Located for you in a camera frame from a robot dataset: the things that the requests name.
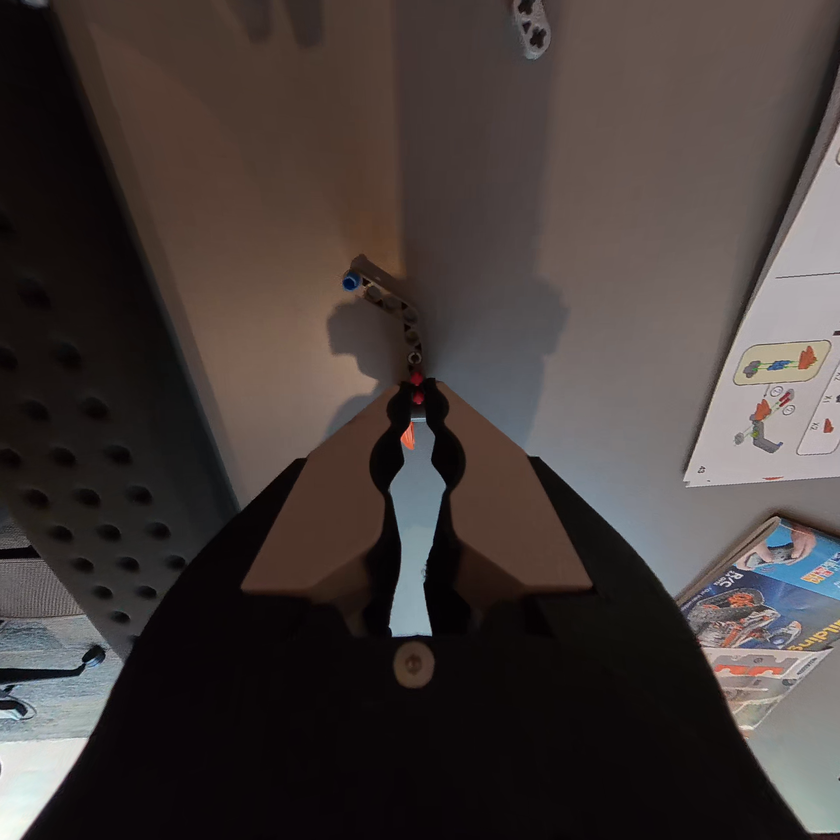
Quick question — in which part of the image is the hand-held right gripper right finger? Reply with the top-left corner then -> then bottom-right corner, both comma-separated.
420,379 -> 593,637

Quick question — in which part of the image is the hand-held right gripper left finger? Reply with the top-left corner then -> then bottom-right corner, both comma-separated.
240,382 -> 406,637

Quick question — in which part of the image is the grey angled toy beam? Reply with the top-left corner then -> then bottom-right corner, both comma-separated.
340,254 -> 429,403

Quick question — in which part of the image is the grey desk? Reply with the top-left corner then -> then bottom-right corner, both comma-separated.
52,0 -> 840,840

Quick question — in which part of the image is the blue cover instruction booklet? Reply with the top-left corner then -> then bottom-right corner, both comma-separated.
676,515 -> 840,652

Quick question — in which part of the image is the black perforated panel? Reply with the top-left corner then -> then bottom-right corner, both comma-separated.
0,0 -> 242,662

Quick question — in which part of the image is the orange grey sticker sheet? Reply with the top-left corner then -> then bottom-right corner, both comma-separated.
705,646 -> 836,740

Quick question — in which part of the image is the brown mesh chair seat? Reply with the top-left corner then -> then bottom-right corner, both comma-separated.
0,518 -> 86,619

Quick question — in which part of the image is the black chair base leg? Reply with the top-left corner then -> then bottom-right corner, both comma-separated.
0,645 -> 107,723

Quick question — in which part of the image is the open white instruction booklet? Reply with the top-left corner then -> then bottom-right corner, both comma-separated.
682,85 -> 840,489

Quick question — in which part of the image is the light grey short toy beam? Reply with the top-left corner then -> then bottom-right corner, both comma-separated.
512,0 -> 553,61

